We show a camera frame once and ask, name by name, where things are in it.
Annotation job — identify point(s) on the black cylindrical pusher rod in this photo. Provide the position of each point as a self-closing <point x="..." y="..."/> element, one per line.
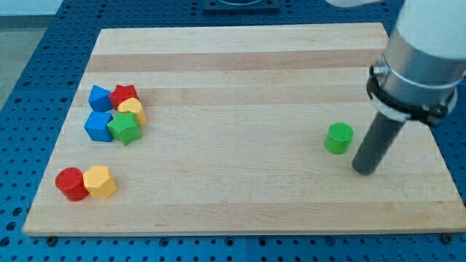
<point x="377" y="141"/>

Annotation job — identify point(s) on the green cylinder block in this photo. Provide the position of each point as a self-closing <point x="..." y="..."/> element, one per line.
<point x="339" y="137"/>

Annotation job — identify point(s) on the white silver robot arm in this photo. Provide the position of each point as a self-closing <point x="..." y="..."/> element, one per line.
<point x="416" y="76"/>

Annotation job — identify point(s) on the wooden board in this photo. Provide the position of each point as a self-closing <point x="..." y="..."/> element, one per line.
<point x="234" y="141"/>

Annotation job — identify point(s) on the yellow heart block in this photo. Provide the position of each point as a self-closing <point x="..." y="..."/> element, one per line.
<point x="133" y="105"/>

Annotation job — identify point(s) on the green star block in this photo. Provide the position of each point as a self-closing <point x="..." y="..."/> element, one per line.
<point x="125" y="128"/>

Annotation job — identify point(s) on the red star block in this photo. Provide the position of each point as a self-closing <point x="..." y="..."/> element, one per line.
<point x="122" y="93"/>

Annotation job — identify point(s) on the blue pentagon block upper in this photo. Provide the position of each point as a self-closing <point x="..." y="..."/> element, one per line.
<point x="99" y="100"/>

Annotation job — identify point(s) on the blue cube block lower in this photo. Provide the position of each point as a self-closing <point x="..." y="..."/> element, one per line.
<point x="96" y="126"/>

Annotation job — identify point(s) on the yellow hexagon block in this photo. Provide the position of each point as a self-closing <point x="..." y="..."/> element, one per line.
<point x="99" y="182"/>

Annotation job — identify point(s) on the red cylinder block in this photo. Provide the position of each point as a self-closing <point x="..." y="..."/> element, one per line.
<point x="70" y="183"/>

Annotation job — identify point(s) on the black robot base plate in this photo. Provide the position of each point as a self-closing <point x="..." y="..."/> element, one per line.
<point x="240" y="5"/>

